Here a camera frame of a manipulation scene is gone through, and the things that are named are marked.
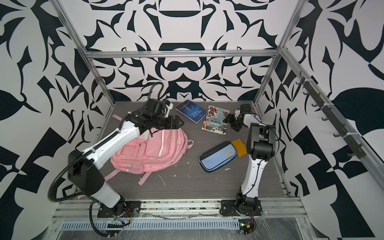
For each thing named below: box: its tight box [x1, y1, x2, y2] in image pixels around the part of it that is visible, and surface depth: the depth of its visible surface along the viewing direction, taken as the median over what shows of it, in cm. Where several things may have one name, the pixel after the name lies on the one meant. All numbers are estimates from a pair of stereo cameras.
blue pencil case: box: [199, 141, 238, 173], surface depth 91 cm
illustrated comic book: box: [201, 105, 231, 135], surface depth 110 cm
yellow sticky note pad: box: [231, 139, 247, 157], surface depth 96 cm
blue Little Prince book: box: [175, 99, 207, 124], surface depth 114 cm
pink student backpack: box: [104, 114, 194, 186], surface depth 87 cm
